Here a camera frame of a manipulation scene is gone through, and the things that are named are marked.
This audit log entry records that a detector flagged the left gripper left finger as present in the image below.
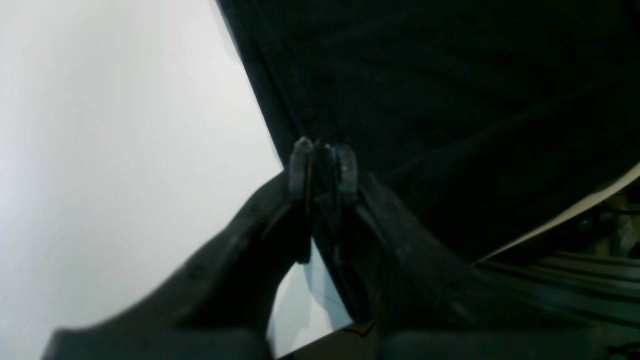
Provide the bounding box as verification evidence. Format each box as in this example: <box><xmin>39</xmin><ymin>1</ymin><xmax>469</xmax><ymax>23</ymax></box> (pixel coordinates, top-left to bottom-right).
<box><xmin>42</xmin><ymin>137</ymin><xmax>314</xmax><ymax>360</ymax></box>

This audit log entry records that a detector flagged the black printed t-shirt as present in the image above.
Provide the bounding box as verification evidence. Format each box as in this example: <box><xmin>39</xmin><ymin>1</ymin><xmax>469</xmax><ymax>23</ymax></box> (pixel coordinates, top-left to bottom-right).
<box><xmin>217</xmin><ymin>0</ymin><xmax>640</xmax><ymax>321</ymax></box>

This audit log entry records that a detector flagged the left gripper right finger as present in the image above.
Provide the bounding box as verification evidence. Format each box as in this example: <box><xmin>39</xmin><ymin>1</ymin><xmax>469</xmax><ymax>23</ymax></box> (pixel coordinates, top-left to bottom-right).
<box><xmin>315</xmin><ymin>142</ymin><xmax>601</xmax><ymax>360</ymax></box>

